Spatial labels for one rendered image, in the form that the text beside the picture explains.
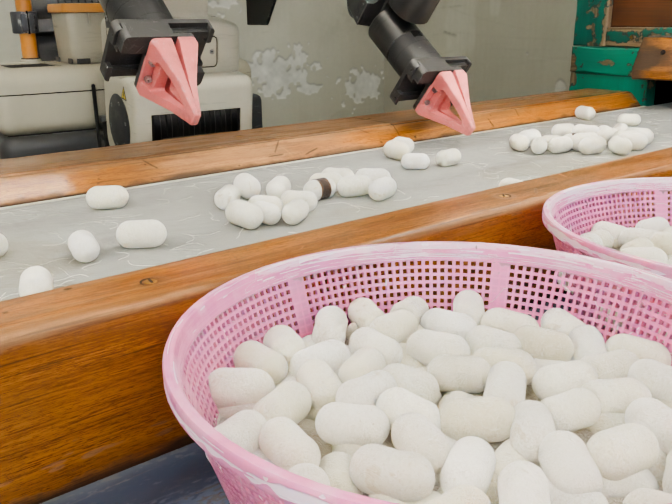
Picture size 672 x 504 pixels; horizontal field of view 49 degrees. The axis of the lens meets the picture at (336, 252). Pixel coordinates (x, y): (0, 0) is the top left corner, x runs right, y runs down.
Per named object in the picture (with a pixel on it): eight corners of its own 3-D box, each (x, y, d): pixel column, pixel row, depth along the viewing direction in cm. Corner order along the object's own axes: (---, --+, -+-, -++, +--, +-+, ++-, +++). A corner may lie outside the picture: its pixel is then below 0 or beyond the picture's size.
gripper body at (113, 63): (218, 31, 72) (188, -19, 75) (118, 33, 66) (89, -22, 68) (200, 80, 76) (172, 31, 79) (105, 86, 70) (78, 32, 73)
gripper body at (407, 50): (475, 65, 95) (444, 27, 98) (419, 68, 89) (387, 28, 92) (450, 102, 99) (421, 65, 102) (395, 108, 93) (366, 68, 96)
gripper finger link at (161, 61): (252, 90, 69) (210, 21, 72) (182, 95, 64) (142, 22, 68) (230, 140, 73) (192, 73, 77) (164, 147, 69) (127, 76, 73)
